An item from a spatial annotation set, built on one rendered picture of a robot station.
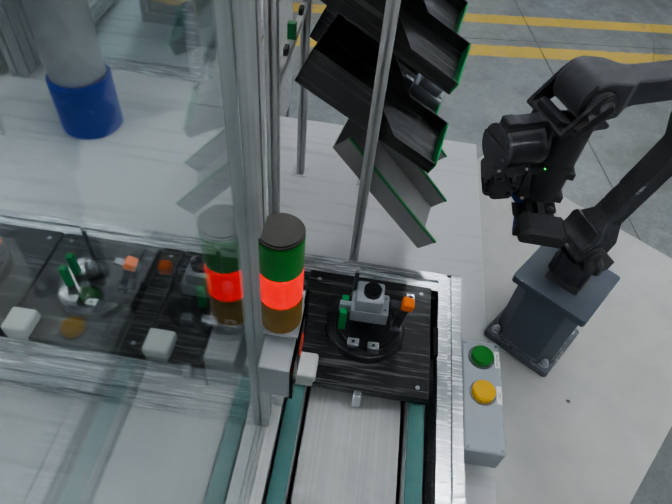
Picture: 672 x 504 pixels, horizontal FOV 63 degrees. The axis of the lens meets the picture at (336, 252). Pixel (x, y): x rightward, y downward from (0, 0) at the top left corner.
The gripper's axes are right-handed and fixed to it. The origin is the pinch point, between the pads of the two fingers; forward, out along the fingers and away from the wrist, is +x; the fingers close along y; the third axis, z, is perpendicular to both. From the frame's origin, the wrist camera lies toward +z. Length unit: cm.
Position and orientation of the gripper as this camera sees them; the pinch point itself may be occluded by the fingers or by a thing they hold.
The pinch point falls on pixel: (523, 218)
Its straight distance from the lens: 86.4
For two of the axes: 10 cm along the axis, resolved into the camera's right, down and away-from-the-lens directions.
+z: -9.9, -1.6, 0.2
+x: -0.9, 6.5, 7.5
